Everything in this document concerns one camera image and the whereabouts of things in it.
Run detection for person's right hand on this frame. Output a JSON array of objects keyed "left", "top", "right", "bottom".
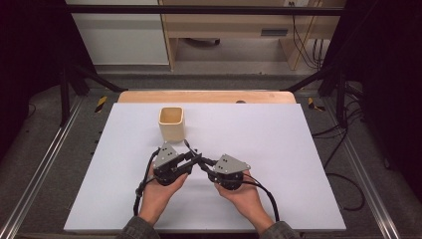
[{"left": 214, "top": 169, "right": 275, "bottom": 231}]

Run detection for black metal stand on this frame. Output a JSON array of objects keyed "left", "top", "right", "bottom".
[
  {"left": 59, "top": 63, "right": 128, "bottom": 127},
  {"left": 282, "top": 64, "right": 349, "bottom": 128}
]

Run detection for aluminium floor rail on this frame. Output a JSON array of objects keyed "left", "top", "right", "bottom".
[
  {"left": 322, "top": 96, "right": 402, "bottom": 239},
  {"left": 0, "top": 95, "right": 85, "bottom": 239}
]

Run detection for white cabinet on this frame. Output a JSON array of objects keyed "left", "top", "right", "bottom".
[{"left": 65, "top": 0, "right": 170, "bottom": 66}]

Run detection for light wooden desk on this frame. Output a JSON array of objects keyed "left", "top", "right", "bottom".
[{"left": 158, "top": 0, "right": 347, "bottom": 72}]

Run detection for right hand-held gripper cable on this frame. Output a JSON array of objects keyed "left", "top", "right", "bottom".
[{"left": 243, "top": 172, "right": 281, "bottom": 223}]

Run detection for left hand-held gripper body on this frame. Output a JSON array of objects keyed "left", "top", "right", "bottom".
[{"left": 152, "top": 141, "right": 194, "bottom": 187}]

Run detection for white table board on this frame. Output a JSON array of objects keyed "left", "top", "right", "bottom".
[{"left": 63, "top": 102, "right": 347, "bottom": 233}]

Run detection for black horizontal bar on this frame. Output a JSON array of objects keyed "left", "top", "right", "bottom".
[{"left": 64, "top": 4, "right": 347, "bottom": 17}]

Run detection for black curtain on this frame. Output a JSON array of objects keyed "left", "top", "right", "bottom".
[
  {"left": 321, "top": 0, "right": 422, "bottom": 195},
  {"left": 0, "top": 0, "right": 98, "bottom": 163}
]

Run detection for black floor cable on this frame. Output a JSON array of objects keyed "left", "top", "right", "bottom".
[{"left": 322, "top": 171, "right": 366, "bottom": 212}]

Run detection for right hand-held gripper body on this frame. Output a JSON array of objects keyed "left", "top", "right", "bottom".
[{"left": 207, "top": 153, "right": 252, "bottom": 191}]

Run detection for hanging black cables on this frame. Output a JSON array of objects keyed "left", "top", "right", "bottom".
[{"left": 288, "top": 1, "right": 325, "bottom": 70}]

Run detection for yellow black tape strip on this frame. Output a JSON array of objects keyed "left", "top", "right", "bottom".
[
  {"left": 307, "top": 97, "right": 326, "bottom": 113},
  {"left": 95, "top": 96, "right": 108, "bottom": 114}
]

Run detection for wooden table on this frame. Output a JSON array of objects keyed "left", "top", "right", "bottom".
[{"left": 117, "top": 90, "right": 298, "bottom": 105}]

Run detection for beige square cup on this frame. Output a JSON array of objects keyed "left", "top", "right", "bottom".
[{"left": 157, "top": 106, "right": 186, "bottom": 144}]

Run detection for person's left hand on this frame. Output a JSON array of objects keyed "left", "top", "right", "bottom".
[{"left": 138, "top": 163, "right": 189, "bottom": 224}]

